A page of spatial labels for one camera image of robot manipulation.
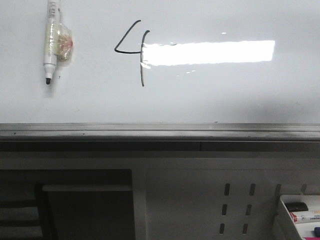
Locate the white black-tipped whiteboard marker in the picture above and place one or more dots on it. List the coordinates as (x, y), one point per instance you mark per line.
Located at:
(58, 42)

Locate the white glossy whiteboard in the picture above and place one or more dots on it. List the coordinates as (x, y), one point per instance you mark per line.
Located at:
(164, 61)

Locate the white slotted pegboard panel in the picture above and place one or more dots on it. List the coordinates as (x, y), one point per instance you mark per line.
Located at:
(217, 196)

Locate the white plastic storage bin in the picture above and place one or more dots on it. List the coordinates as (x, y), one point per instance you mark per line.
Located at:
(285, 229)

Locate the black marker in bin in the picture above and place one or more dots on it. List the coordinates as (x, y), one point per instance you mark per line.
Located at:
(296, 207)

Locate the blue marker in bin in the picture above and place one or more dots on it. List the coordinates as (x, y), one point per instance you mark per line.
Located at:
(316, 232)

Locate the grey aluminium marker tray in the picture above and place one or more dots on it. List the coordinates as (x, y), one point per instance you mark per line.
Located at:
(121, 132)

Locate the red-capped white marker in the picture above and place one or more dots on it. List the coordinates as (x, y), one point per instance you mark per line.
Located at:
(301, 217)

